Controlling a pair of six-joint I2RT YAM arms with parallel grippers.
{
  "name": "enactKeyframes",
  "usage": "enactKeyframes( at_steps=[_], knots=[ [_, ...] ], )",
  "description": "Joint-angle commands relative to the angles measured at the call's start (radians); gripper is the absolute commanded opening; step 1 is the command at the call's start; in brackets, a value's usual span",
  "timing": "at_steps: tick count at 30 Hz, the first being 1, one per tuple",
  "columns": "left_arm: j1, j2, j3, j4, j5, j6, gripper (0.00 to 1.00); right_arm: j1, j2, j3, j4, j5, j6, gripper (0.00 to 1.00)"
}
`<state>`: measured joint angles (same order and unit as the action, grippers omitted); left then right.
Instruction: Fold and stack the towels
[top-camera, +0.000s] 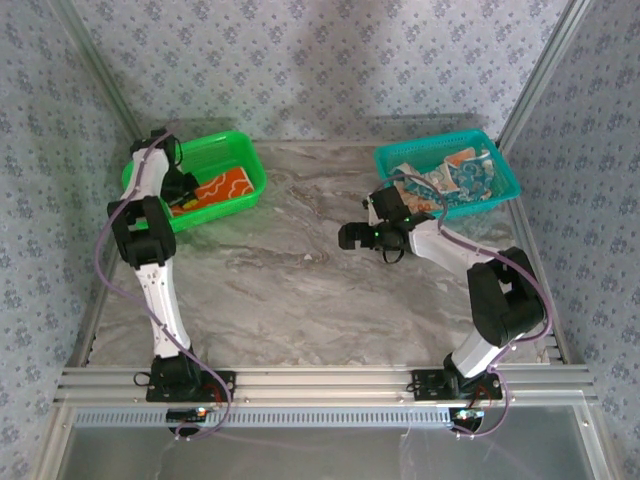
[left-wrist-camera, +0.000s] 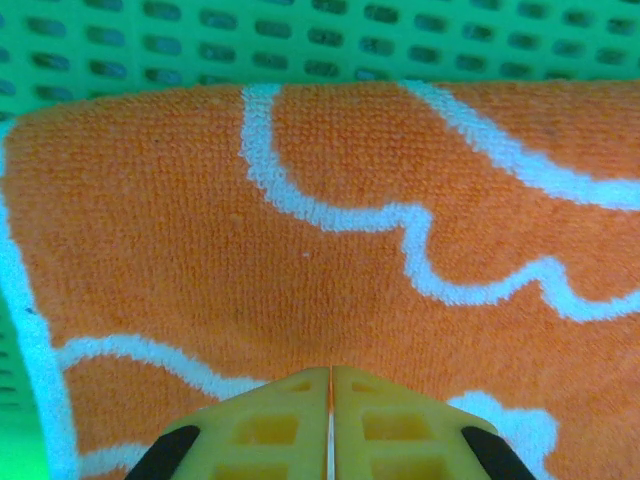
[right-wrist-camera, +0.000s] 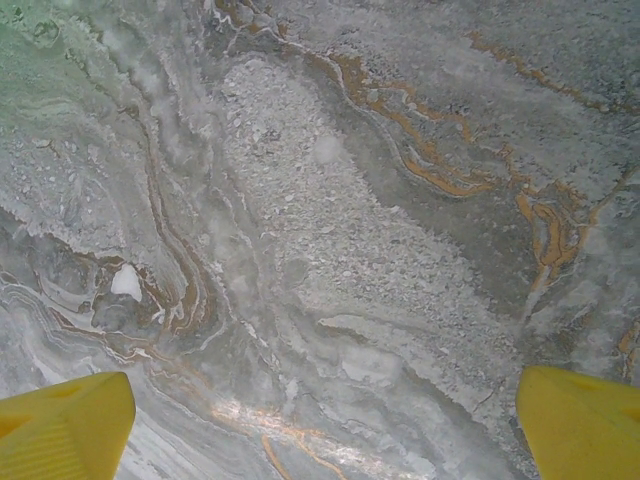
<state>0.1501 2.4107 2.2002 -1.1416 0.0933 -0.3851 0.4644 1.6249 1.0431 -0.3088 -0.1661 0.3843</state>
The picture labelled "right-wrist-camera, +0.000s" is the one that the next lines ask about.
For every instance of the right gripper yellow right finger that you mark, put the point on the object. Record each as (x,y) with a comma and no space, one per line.
(585,430)

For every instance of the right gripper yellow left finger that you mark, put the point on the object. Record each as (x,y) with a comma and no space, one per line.
(65,430)

